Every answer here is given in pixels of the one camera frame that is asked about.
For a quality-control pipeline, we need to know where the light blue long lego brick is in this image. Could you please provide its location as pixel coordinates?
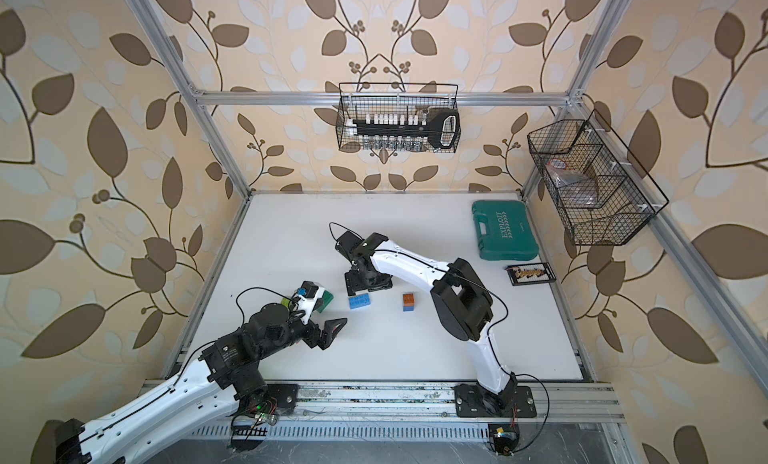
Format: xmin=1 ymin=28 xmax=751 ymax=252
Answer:
xmin=349 ymin=293 xmax=371 ymax=310

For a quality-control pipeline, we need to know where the dark green lego brick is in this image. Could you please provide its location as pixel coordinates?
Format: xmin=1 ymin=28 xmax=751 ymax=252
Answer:
xmin=314 ymin=290 xmax=334 ymax=313

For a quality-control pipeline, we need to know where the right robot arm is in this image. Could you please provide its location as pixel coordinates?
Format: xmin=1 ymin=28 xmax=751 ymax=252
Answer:
xmin=334 ymin=229 xmax=517 ymax=406

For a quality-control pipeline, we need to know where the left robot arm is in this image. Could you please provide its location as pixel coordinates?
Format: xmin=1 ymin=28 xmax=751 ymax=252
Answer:
xmin=54 ymin=303 xmax=347 ymax=463

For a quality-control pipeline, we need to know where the green plastic tool case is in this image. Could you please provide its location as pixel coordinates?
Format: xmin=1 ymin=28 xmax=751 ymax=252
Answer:
xmin=471 ymin=200 xmax=539 ymax=261

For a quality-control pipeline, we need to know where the black tray of bits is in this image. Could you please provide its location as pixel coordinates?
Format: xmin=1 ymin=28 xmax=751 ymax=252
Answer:
xmin=505 ymin=262 xmax=556 ymax=286

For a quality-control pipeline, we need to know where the black socket tool set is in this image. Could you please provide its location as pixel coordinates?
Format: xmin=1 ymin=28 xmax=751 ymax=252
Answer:
xmin=336 ymin=108 xmax=461 ymax=152

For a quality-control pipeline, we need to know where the plastic bag in basket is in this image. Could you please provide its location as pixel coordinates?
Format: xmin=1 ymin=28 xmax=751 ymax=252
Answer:
xmin=546 ymin=160 xmax=599 ymax=208

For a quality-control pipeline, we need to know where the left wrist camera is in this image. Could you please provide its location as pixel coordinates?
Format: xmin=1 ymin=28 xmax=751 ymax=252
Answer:
xmin=292 ymin=281 xmax=326 ymax=324

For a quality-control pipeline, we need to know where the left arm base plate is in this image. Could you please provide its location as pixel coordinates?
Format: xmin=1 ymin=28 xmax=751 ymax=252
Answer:
xmin=236 ymin=382 xmax=299 ymax=417

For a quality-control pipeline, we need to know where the aluminium front rail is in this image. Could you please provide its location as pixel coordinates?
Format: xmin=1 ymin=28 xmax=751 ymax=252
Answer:
xmin=268 ymin=380 xmax=626 ymax=423

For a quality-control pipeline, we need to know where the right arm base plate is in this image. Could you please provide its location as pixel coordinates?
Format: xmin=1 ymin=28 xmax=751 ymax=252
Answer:
xmin=453 ymin=384 xmax=538 ymax=418

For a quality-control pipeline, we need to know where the back wire basket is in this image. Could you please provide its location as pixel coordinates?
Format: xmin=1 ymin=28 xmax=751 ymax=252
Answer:
xmin=335 ymin=82 xmax=461 ymax=153

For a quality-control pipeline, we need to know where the right wall wire basket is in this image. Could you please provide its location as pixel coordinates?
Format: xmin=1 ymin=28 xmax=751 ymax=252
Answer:
xmin=527 ymin=110 xmax=669 ymax=246

